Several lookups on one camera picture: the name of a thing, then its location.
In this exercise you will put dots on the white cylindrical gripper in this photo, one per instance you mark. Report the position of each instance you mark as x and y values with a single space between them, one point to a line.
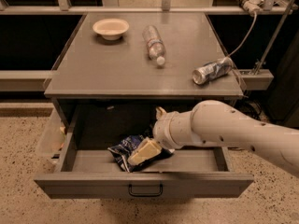
163 131

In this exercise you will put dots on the blue chip bag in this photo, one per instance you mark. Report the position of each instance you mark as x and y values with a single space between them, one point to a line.
122 151

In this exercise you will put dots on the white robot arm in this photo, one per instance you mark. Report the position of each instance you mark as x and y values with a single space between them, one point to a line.
213 123

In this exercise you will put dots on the grey open top drawer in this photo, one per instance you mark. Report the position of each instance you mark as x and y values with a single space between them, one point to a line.
86 169

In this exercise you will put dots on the clear plastic water bottle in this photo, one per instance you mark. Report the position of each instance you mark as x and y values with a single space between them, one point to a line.
154 44

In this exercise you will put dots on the grey metal cabinet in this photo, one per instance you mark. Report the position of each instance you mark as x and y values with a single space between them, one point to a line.
95 68

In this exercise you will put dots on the crushed silver soda can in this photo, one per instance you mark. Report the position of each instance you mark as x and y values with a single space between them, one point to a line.
211 71

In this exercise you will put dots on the clear plastic bin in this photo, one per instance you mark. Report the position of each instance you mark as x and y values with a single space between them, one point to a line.
51 141

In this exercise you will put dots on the white paper bowl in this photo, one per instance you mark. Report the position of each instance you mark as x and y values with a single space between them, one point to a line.
111 29

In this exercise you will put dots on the white power strip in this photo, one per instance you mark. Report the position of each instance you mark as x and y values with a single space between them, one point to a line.
251 6

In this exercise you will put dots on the black drawer handle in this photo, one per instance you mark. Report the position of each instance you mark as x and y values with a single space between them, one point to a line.
145 191

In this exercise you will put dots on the metal railing frame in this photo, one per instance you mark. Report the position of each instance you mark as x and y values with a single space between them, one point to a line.
134 3

